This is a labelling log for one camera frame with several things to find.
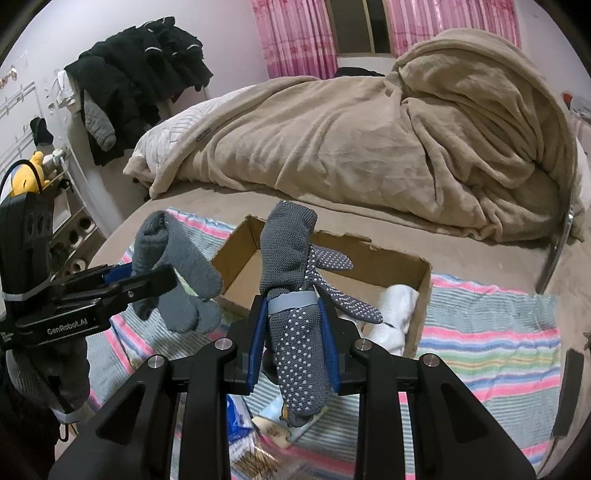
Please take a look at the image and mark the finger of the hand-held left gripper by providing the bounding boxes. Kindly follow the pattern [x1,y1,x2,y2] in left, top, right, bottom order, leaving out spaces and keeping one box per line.
[48,262,136,296]
[55,267,179,324]

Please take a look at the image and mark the grey dotted glove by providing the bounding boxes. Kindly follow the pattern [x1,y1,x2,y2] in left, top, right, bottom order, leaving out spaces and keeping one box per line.
[259,200,384,428]

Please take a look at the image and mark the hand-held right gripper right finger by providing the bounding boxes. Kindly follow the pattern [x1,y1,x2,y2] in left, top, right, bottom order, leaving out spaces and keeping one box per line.
[318,293,539,480]

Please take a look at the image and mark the yellow plush toy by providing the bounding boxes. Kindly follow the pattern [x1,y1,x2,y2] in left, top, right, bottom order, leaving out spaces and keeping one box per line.
[10,151,51,195]

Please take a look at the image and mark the window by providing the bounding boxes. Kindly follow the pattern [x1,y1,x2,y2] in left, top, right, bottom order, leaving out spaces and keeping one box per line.
[325,0,399,58]

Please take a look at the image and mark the grey quilted sleeve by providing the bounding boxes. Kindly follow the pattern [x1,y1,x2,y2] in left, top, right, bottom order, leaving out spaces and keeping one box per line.
[83,90,117,152]

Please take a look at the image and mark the pink curtain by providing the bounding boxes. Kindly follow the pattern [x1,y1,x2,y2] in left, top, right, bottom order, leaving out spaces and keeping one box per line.
[385,0,523,58]
[252,0,339,80]

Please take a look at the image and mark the white sock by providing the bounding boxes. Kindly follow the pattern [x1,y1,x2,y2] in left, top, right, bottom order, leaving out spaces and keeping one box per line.
[365,284,422,357]

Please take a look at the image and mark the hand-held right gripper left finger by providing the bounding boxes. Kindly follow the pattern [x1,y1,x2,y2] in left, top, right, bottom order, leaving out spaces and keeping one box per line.
[48,295,271,480]

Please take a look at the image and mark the cardboard box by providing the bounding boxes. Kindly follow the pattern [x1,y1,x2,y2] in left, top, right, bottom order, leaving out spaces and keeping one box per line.
[210,215,433,361]

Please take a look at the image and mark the plain grey sock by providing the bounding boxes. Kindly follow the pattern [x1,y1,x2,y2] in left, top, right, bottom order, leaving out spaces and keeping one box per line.
[131,210,223,335]

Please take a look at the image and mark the blue and white packet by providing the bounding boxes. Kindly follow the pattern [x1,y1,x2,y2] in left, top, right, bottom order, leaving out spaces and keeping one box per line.
[225,396,256,446]

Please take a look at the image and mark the pile of black clothes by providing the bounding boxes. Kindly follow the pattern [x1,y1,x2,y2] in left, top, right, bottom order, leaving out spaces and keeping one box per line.
[64,16,214,168]

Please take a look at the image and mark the black strap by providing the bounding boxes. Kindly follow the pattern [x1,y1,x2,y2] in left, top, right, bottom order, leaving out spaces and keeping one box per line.
[553,348,585,438]

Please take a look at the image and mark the beige fleece blanket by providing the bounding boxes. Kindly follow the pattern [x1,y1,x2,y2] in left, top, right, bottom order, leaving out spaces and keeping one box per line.
[124,28,579,243]

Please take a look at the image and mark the white patterned pillow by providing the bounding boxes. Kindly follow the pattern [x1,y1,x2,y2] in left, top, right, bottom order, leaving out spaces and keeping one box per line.
[122,85,260,186]

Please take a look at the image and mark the striped blanket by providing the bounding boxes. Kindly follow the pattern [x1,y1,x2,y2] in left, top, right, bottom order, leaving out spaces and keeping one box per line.
[85,208,563,480]

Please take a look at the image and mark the dark cloth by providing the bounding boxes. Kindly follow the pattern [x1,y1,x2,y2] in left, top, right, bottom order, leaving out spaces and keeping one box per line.
[334,66,387,79]

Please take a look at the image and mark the person's left hand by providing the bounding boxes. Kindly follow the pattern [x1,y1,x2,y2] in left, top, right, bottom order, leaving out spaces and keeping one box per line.
[7,339,90,423]

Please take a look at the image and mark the metal chair leg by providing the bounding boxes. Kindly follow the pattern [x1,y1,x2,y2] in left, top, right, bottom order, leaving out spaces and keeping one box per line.
[536,207,576,295]

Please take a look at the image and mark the black cable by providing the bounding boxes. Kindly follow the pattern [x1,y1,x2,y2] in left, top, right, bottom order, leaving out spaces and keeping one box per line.
[0,159,51,197]

